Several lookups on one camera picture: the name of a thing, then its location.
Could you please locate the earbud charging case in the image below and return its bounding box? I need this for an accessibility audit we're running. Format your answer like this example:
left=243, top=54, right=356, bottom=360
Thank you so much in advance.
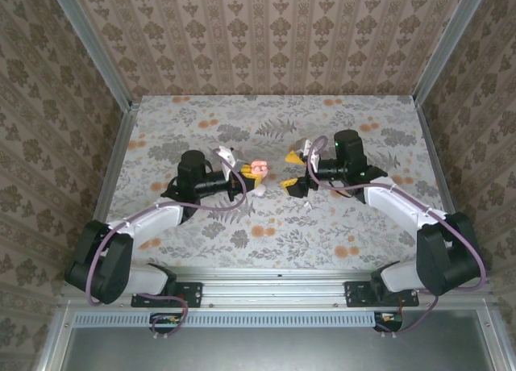
left=248, top=158, right=272, bottom=198

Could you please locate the floral patterned table cover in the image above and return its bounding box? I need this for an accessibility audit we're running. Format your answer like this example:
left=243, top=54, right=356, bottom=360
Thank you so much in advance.
left=96, top=94, right=455, bottom=269

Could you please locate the grey metal panel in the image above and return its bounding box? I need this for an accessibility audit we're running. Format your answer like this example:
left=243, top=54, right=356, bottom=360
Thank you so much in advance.
left=38, top=306, right=516, bottom=371

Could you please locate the aluminium frame side rail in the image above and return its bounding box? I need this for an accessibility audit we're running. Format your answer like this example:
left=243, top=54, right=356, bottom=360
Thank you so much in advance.
left=414, top=100, right=456, bottom=215
left=92, top=104, right=140, bottom=227

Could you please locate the aluminium extrusion rail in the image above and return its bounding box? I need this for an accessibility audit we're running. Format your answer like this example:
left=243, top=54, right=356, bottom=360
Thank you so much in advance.
left=60, top=265, right=495, bottom=310

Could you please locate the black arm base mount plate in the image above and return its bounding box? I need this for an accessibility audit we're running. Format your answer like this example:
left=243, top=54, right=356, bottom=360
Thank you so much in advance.
left=344, top=280, right=420, bottom=308
left=131, top=281, right=202, bottom=308

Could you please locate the grey slotted cable duct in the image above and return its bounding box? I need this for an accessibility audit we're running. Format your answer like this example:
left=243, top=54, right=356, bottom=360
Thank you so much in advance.
left=74, top=312, right=404, bottom=327

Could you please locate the aluminium frame post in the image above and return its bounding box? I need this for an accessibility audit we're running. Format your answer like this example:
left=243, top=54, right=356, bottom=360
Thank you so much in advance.
left=46, top=0, right=136, bottom=110
left=414, top=0, right=491, bottom=106

